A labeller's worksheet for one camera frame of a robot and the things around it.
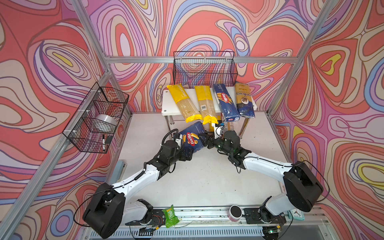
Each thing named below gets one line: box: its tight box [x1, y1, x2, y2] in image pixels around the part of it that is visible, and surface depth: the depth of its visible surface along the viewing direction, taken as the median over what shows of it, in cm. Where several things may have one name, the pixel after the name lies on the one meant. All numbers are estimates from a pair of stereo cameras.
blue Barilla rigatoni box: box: [179, 121, 206, 153], surface depth 86 cm
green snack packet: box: [161, 204, 180, 228], surface depth 74 cm
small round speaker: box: [228, 205, 243, 222], surface depth 72 cm
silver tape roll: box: [94, 114, 117, 133], surface depth 73 cm
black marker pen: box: [102, 134, 106, 152], surface depth 73 cm
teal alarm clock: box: [287, 208, 305, 221], surface depth 73 cm
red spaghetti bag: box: [227, 121, 233, 131], surface depth 101 cm
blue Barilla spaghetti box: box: [212, 83, 240, 123], surface depth 75 cm
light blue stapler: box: [111, 160, 128, 185], surface depth 88 cm
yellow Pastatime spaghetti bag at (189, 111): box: [166, 83, 203, 123], surface depth 75 cm
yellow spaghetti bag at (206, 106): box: [194, 85, 218, 132], surface depth 73 cm
